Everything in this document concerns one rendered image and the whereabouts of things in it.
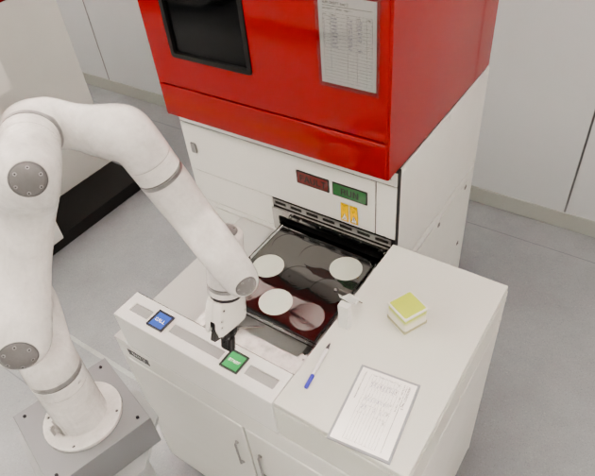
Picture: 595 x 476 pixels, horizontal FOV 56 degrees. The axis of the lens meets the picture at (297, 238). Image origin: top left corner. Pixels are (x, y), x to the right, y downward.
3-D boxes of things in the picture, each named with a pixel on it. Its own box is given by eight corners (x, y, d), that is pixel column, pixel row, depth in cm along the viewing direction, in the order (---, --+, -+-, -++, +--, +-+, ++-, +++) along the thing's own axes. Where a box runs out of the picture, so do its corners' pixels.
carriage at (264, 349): (210, 317, 167) (208, 311, 166) (313, 370, 151) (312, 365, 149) (192, 336, 163) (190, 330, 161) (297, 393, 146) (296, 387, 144)
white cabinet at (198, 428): (267, 350, 261) (240, 217, 206) (467, 455, 217) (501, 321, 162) (173, 465, 224) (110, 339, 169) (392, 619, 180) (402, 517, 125)
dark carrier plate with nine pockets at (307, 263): (283, 228, 188) (282, 227, 188) (374, 263, 172) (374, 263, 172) (217, 295, 168) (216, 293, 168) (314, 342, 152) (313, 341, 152)
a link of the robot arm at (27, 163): (50, 322, 124) (50, 379, 112) (-11, 323, 119) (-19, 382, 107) (69, 112, 98) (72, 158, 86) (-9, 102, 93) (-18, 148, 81)
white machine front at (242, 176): (204, 196, 216) (180, 104, 190) (396, 271, 179) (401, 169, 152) (198, 201, 215) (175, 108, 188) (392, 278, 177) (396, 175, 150)
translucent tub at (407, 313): (409, 306, 150) (410, 289, 145) (427, 325, 145) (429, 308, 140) (385, 318, 147) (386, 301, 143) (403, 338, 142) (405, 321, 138)
